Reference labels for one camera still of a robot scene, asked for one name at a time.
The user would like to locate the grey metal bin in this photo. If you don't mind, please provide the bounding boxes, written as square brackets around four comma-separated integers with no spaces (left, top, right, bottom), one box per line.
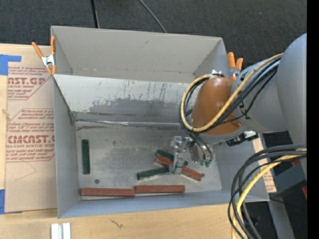
[50,25,270,219]

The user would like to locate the black cylinder on white bracket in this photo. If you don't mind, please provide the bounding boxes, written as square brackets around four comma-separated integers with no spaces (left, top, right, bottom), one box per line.
[226,130,259,147]

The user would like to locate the red-brown flat block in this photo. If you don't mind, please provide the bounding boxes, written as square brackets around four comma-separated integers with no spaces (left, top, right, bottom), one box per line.
[80,187,136,197]
[154,155,204,182]
[134,185,186,194]

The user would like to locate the brown cardboard board red print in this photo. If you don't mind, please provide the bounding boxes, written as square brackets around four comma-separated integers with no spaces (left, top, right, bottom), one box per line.
[0,43,58,215]

